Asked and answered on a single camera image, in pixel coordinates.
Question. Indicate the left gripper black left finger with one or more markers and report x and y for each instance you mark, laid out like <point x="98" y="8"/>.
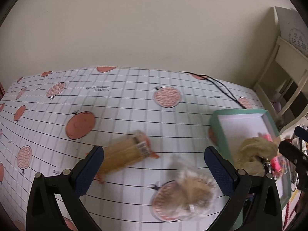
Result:
<point x="43" y="212"/>

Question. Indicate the bundle of wooden sticks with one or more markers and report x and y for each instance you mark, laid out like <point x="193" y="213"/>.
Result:
<point x="125" y="152"/>

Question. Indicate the teal rimmed white tray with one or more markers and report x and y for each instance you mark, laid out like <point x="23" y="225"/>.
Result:
<point x="232" y="127"/>

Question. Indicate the cream lace fabric flower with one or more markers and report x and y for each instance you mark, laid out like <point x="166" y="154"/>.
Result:
<point x="249" y="156"/>

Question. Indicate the bag of cotton swabs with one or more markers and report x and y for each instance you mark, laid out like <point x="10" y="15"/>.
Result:
<point x="188" y="197"/>

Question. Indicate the pink hair comb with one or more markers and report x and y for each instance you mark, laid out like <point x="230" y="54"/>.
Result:
<point x="271" y="153"/>

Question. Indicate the pomegranate print grid tablecloth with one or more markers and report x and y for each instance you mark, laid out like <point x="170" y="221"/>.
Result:
<point x="49" y="123"/>

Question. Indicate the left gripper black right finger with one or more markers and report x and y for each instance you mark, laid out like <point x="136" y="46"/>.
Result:
<point x="253" y="198"/>

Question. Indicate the cream wooden shelf unit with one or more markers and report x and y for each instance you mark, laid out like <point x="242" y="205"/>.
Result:
<point x="282" y="85"/>

